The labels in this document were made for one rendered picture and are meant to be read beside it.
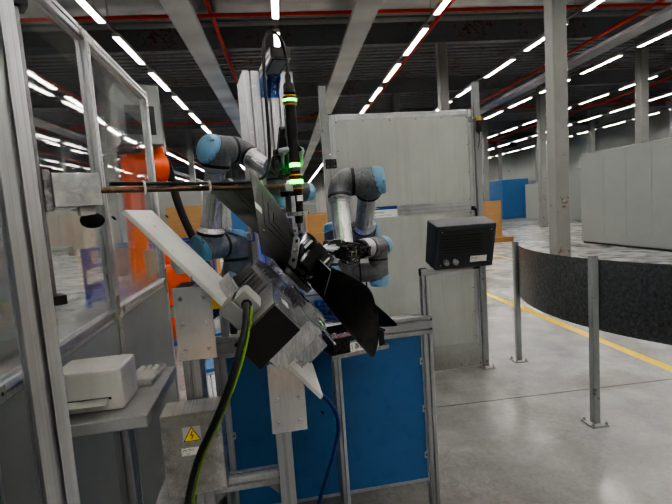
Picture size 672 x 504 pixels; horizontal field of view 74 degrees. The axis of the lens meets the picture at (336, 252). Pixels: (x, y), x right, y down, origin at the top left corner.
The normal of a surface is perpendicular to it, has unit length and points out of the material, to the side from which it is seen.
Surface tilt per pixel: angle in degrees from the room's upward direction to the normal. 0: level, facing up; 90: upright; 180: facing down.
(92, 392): 90
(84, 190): 90
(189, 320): 90
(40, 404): 90
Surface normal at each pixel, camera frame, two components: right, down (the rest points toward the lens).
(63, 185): 0.70, 0.02
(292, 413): 0.16, 0.08
